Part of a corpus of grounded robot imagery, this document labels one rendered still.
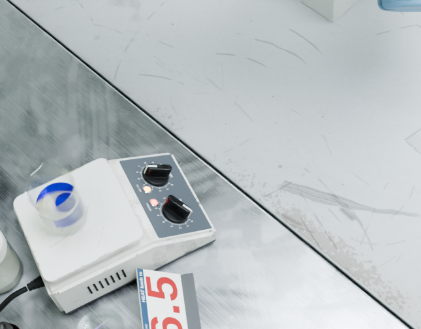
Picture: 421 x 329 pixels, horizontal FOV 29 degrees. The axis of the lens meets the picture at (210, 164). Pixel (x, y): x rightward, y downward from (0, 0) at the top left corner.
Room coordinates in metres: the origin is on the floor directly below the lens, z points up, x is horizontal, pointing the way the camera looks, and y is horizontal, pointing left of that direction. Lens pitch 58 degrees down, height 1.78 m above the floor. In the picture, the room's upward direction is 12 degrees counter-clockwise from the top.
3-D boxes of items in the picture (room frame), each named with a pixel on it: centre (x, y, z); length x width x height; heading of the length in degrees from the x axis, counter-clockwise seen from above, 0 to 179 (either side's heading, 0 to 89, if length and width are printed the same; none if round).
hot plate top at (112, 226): (0.45, 0.16, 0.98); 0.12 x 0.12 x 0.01; 16
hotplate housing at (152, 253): (0.46, 0.13, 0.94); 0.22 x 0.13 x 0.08; 106
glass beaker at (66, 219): (0.46, 0.17, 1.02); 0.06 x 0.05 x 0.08; 173
